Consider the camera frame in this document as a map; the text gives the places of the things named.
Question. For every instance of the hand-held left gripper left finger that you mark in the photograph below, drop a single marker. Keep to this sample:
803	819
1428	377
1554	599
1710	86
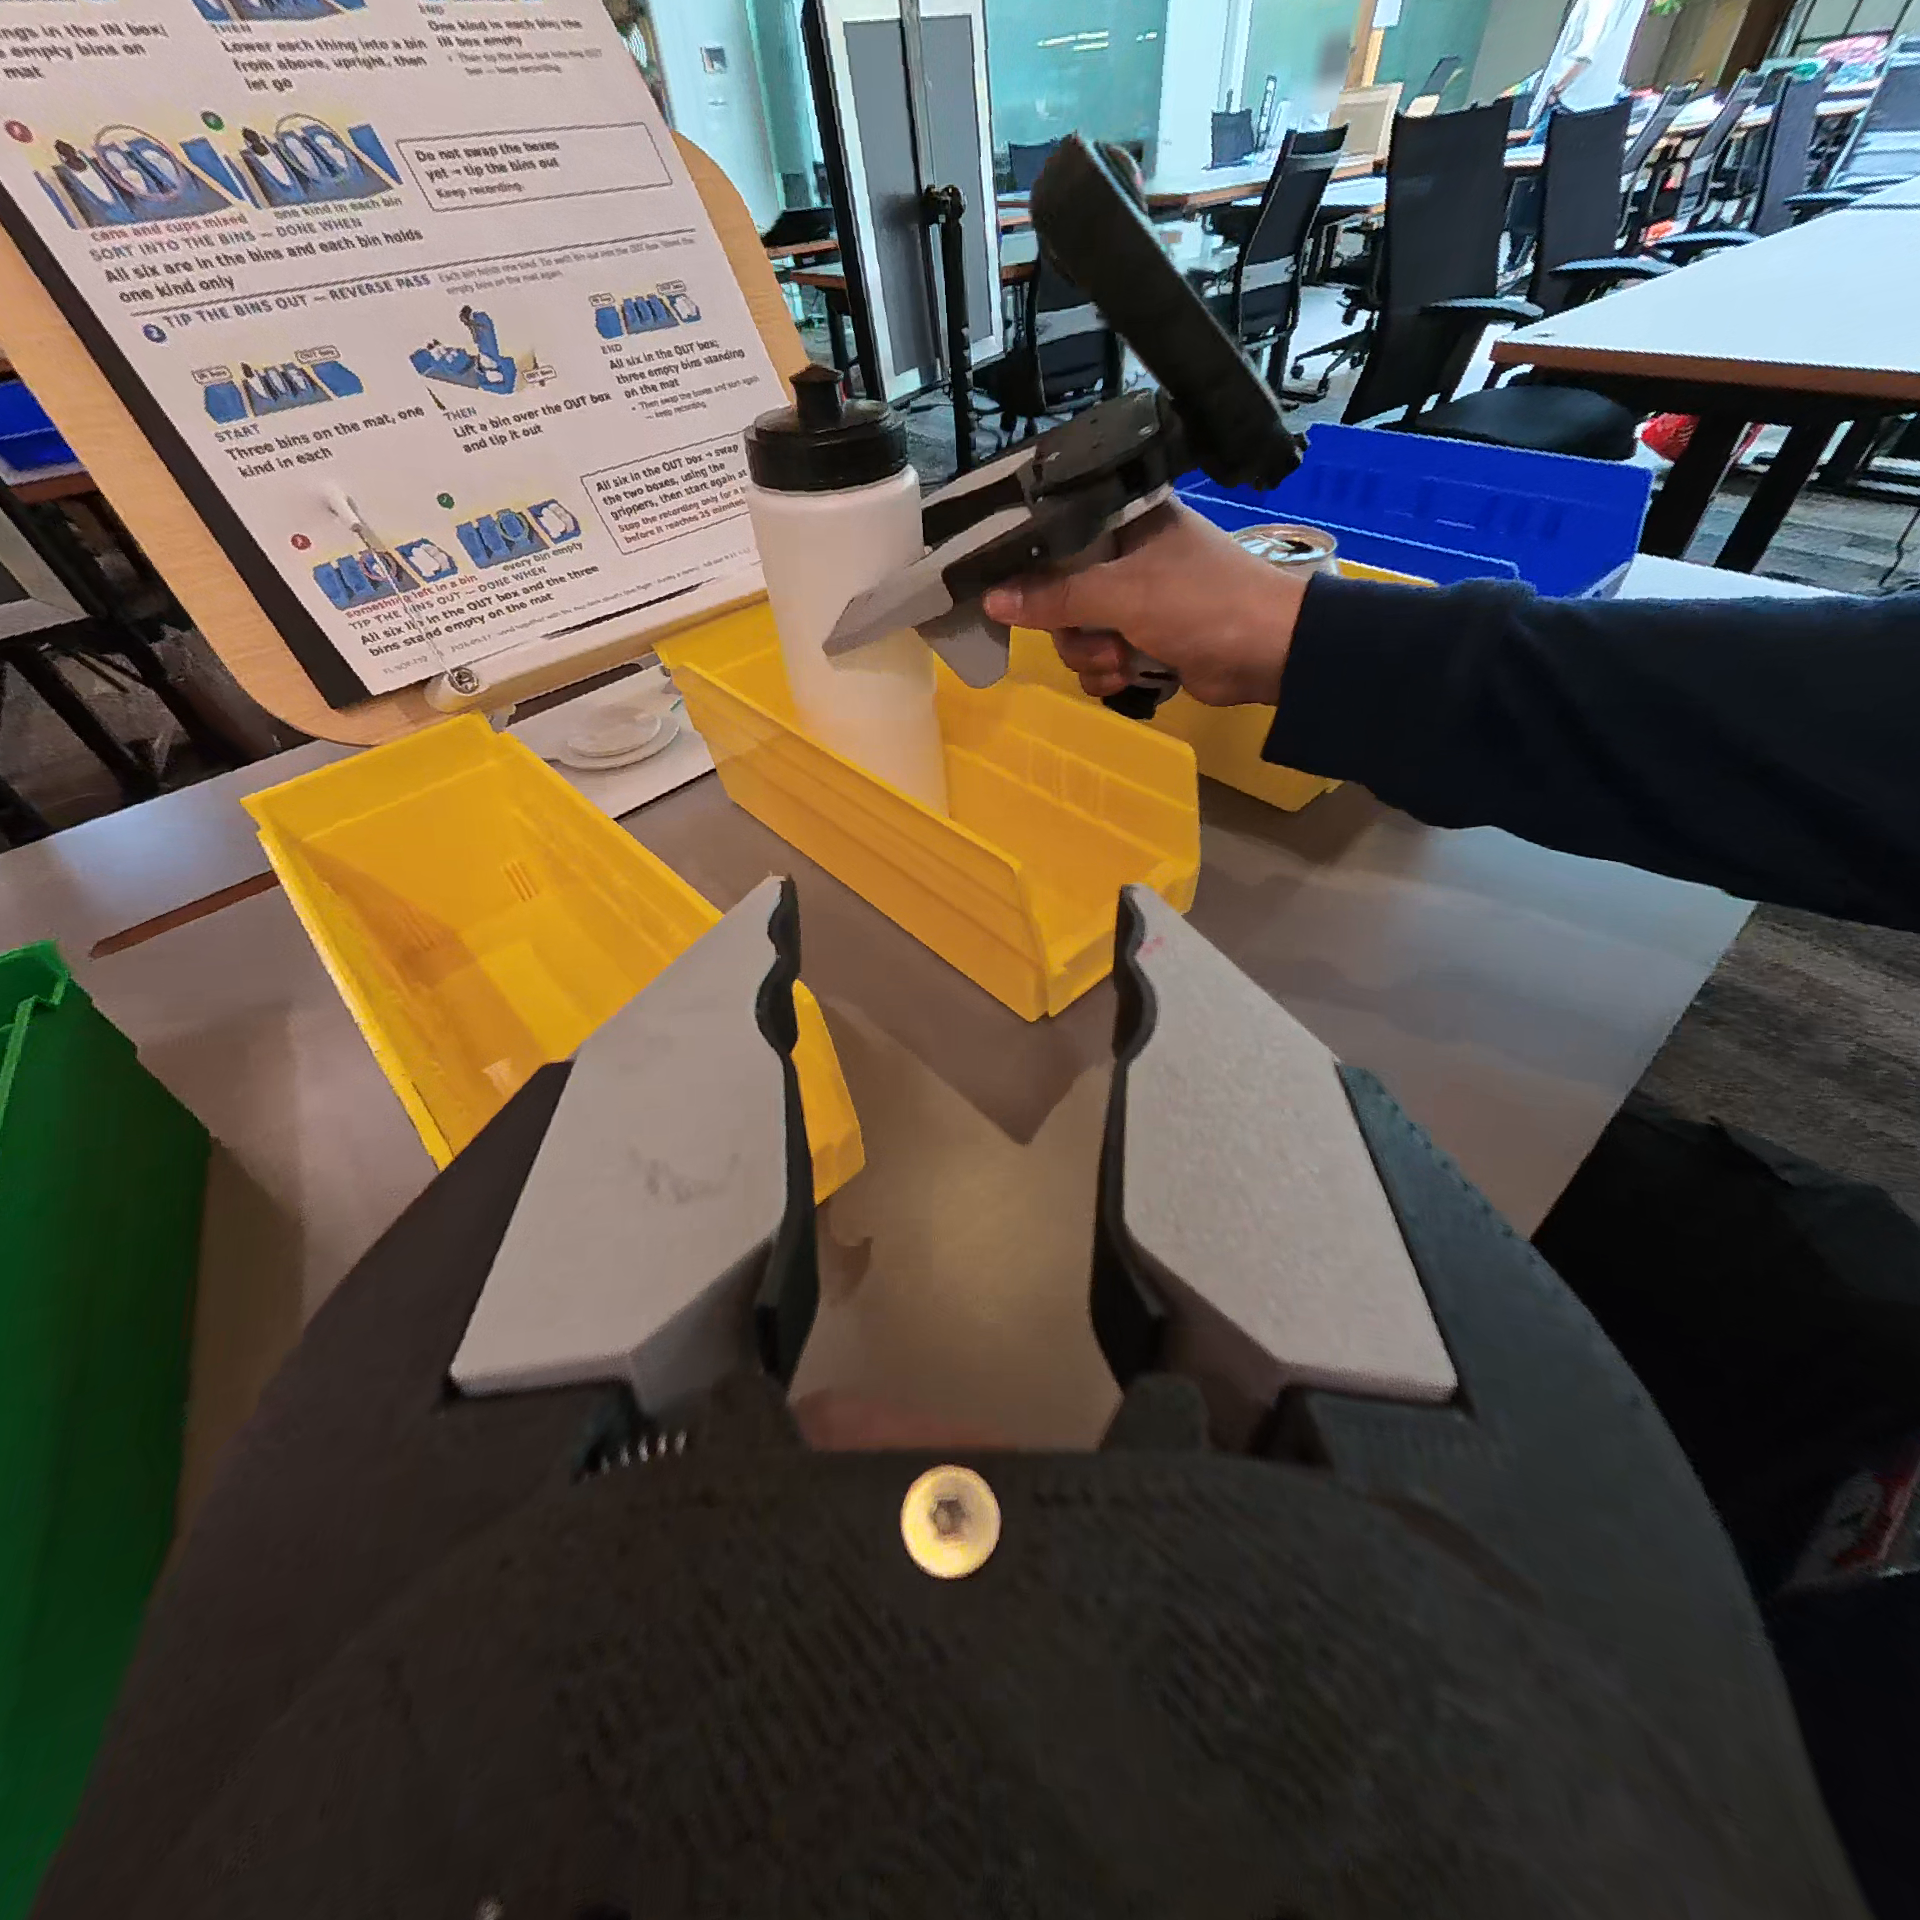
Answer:
645	1169

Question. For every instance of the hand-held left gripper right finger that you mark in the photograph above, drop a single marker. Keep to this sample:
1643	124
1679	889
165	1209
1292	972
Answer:
1261	1186

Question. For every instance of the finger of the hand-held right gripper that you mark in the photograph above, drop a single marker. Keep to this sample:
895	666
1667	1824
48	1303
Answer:
968	644
915	591

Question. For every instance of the white bottle with black cap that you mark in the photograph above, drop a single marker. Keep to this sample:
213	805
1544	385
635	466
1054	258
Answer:
831	542

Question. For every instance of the yellow plastic bin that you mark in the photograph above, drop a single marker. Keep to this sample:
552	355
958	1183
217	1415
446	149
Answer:
1034	840
480	900
1276	749

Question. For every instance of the person's right forearm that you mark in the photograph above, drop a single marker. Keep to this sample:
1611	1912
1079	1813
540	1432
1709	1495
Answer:
1574	719

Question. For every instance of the person's right hand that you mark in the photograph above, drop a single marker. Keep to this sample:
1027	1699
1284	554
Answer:
1187	607

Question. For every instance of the black office chair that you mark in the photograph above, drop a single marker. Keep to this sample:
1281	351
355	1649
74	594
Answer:
1464	269
1281	257
1067	351
1590	194

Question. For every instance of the black tripod stand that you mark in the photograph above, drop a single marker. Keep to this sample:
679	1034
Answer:
950	315

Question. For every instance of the silver drink can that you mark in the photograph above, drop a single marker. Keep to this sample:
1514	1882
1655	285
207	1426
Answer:
1288	548

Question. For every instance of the dark framed panel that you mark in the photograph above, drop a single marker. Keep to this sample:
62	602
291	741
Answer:
908	165

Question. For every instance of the white round stand base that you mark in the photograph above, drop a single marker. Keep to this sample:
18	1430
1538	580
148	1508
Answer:
624	735

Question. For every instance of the large blue plastic box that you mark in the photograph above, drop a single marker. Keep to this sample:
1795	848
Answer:
1472	495

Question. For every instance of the red bag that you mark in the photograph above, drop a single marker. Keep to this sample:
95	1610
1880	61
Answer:
1695	443

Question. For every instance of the white-topped table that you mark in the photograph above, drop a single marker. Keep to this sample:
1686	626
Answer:
1727	322

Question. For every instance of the large green plastic box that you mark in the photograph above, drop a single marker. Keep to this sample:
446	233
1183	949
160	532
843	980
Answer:
92	1318

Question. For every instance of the printed instruction poster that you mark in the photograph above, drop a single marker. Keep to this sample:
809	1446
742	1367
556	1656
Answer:
345	299

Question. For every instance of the wooden display board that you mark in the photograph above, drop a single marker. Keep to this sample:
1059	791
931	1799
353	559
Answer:
196	599

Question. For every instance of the small blue bin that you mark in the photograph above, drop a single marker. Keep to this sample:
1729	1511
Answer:
27	426

